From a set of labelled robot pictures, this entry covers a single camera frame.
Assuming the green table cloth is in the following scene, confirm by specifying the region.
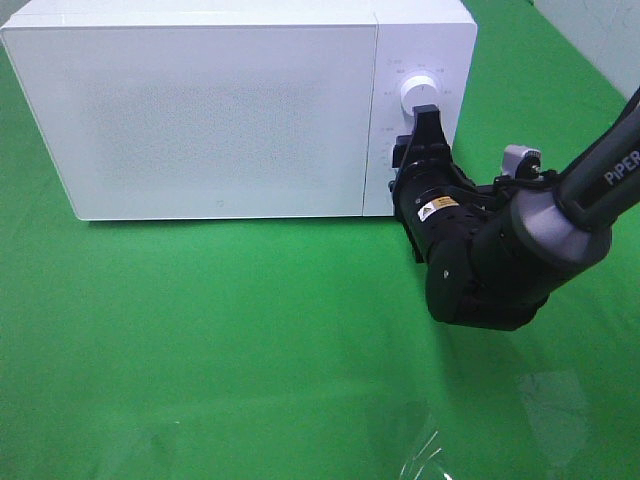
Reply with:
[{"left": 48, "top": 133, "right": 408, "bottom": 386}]
[{"left": 1, "top": 57, "right": 639, "bottom": 479}]

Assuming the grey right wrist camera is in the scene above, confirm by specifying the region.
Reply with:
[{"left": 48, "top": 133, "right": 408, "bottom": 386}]
[{"left": 501, "top": 144, "right": 541, "bottom": 180}]

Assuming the upper white microwave knob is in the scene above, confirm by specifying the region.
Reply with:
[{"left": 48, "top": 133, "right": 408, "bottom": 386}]
[{"left": 400, "top": 74, "right": 439, "bottom": 116}]

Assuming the white microwave oven body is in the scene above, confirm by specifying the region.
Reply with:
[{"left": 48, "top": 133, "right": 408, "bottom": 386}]
[{"left": 1, "top": 1, "right": 477, "bottom": 216}]

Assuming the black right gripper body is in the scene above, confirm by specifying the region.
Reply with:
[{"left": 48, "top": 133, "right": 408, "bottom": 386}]
[{"left": 389, "top": 146, "right": 475, "bottom": 263}]

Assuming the clear tape patch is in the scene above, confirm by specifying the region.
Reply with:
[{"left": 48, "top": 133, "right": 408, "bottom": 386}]
[
  {"left": 366, "top": 399, "right": 456, "bottom": 479},
  {"left": 517, "top": 370, "right": 589, "bottom": 468}
]

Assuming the white microwave door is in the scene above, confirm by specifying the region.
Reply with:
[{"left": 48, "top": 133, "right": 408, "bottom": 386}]
[{"left": 2, "top": 26, "right": 376, "bottom": 220}]

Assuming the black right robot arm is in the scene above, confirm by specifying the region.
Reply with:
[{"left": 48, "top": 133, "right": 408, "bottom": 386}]
[{"left": 389, "top": 97, "right": 639, "bottom": 331}]

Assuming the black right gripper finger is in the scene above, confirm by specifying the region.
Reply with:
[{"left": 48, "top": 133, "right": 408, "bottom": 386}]
[
  {"left": 392, "top": 135, "right": 411, "bottom": 169},
  {"left": 408, "top": 104, "right": 450, "bottom": 149}
]

